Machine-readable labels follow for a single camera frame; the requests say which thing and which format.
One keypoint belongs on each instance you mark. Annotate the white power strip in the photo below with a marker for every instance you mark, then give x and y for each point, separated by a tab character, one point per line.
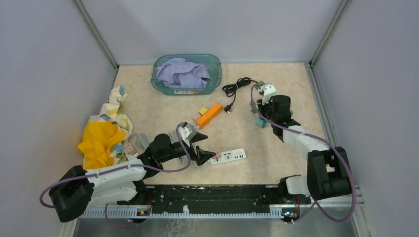
229	156

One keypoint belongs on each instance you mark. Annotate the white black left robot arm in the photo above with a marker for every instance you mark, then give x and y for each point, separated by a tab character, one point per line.
79	189

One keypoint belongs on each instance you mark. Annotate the teal plastic basin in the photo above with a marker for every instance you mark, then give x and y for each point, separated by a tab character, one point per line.
211	62

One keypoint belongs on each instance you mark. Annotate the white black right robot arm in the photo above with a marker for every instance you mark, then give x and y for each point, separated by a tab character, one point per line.
326	175

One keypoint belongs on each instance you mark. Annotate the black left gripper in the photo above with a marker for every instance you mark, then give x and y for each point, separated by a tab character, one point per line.
202	155

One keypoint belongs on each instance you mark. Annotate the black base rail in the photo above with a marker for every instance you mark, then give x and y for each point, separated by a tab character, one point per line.
216	199

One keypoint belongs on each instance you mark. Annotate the purple cloth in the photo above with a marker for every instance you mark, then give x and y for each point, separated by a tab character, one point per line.
177	73

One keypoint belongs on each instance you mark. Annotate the yellow patterned cloth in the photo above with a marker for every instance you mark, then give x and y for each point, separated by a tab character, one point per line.
106	133

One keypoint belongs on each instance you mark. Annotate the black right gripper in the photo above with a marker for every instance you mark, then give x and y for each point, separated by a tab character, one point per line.
262	107

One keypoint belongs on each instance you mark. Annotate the orange power strip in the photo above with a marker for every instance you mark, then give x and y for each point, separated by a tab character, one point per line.
212	113

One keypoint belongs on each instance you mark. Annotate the teal usb plug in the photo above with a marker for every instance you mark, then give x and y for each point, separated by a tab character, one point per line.
260	123

